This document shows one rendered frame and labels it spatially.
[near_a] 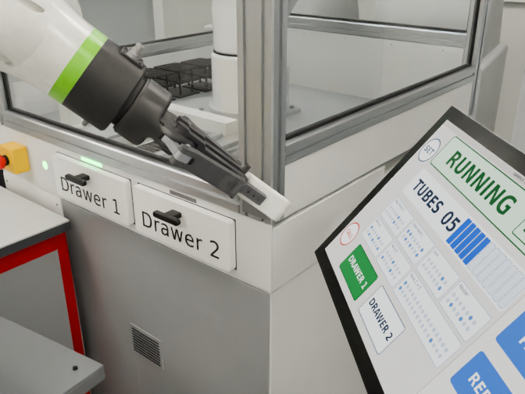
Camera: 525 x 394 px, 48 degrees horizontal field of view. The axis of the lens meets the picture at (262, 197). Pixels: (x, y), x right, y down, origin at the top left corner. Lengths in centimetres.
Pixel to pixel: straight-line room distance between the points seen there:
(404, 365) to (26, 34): 53
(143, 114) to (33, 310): 105
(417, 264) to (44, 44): 49
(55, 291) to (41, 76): 105
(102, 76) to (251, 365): 80
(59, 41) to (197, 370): 97
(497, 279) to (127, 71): 45
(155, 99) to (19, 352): 58
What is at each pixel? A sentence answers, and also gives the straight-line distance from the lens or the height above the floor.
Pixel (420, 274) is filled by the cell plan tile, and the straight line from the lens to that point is 73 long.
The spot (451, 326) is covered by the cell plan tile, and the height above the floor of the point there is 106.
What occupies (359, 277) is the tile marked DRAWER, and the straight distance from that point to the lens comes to 82.
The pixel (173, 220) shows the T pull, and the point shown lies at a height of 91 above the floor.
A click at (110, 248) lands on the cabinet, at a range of 152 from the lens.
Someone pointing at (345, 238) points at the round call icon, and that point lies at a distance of 91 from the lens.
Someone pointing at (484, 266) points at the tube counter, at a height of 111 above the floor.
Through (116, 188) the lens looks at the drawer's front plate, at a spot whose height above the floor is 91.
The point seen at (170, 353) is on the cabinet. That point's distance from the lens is 151.
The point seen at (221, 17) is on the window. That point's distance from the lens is 106.
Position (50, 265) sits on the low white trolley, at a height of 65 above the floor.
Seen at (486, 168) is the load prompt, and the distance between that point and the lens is 77.
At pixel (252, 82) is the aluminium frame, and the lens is 101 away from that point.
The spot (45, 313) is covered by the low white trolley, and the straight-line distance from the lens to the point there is 168.
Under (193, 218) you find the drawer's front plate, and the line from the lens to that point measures 119.
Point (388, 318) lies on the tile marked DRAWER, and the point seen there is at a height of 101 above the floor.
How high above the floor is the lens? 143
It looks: 24 degrees down
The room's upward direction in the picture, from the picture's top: straight up
